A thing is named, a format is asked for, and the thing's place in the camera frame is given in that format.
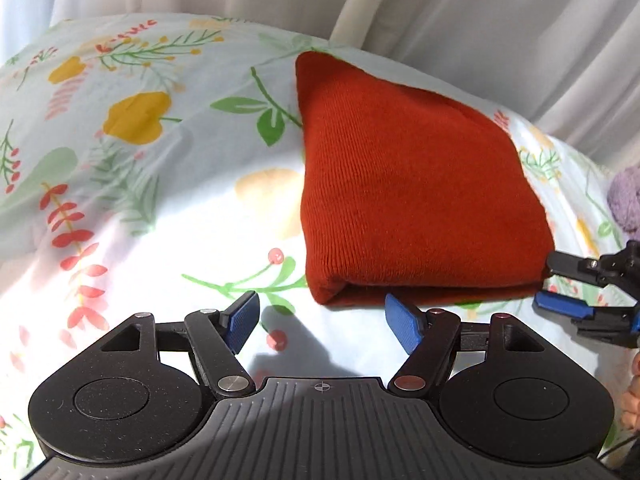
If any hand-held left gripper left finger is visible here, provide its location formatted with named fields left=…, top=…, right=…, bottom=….
left=102, top=290, right=261, bottom=398

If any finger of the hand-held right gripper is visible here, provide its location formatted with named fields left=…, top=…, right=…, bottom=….
left=546, top=240, right=640, bottom=286
left=534, top=292, right=640, bottom=348

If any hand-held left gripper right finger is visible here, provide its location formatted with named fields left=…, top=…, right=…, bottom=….
left=384, top=294, right=546, bottom=400

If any red knit sweater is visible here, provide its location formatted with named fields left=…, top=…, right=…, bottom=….
left=294, top=51, right=557, bottom=308

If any person's right hand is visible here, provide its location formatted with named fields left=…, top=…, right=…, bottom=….
left=620, top=352, right=640, bottom=431

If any purple knit cloth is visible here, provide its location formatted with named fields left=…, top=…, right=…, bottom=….
left=606, top=165, right=640, bottom=238

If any floral bed sheet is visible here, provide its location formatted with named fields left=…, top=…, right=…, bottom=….
left=0, top=17, right=640, bottom=471

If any white curtain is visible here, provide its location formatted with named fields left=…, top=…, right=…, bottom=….
left=0, top=0, right=640, bottom=176

